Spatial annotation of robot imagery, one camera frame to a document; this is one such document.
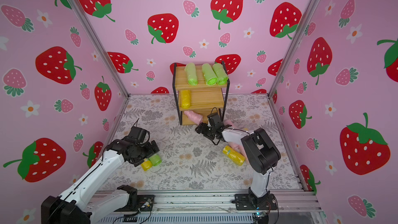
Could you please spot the yellow roll with teal label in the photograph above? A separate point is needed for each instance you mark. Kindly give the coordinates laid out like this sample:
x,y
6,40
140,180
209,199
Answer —
x,y
235,156

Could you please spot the wooden three-tier black-frame shelf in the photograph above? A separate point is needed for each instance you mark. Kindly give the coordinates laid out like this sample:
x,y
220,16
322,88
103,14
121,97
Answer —
x,y
205,99

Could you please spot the aluminium front rail frame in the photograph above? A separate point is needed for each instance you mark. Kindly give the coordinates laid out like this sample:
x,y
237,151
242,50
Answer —
x,y
213,201

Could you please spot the light green roll with label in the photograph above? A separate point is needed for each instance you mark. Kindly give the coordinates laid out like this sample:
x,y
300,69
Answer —
x,y
155,160

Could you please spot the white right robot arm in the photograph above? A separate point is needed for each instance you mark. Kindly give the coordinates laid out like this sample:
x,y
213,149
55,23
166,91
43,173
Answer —
x,y
256,148

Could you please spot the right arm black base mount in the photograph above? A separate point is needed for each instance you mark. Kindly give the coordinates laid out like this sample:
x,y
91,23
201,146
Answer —
x,y
250,202

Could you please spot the pink roll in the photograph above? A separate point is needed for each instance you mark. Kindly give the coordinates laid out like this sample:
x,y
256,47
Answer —
x,y
238,148
194,117
228,122

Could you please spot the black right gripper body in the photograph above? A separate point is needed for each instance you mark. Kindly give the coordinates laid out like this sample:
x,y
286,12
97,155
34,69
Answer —
x,y
205,129

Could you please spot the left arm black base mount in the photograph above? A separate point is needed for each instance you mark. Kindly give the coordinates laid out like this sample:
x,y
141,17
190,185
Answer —
x,y
136,203

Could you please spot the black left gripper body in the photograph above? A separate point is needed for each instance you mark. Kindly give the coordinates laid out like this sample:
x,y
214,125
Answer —
x,y
145,151

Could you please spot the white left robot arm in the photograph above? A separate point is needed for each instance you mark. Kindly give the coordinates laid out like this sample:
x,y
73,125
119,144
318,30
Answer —
x,y
73,205

